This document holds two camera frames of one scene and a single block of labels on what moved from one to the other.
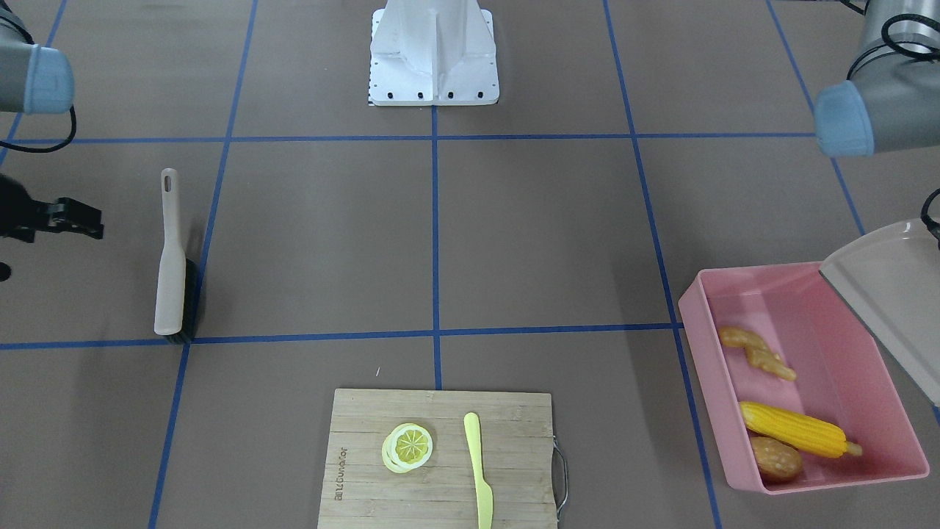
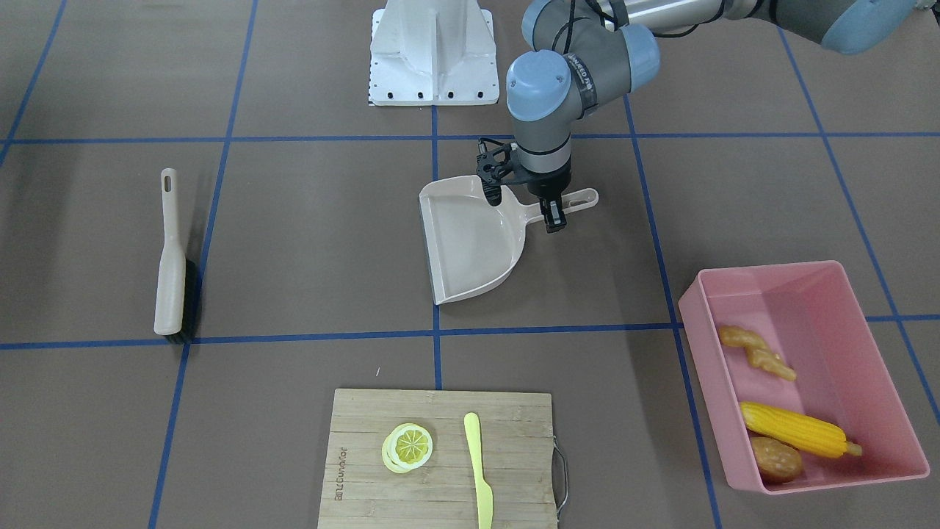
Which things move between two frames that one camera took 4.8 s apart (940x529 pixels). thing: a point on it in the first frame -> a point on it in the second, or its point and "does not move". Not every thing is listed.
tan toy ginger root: (758, 352) does not move
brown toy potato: (776, 461) does not move
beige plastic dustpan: (891, 281) -> (471, 245)
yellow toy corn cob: (800, 432) does not move
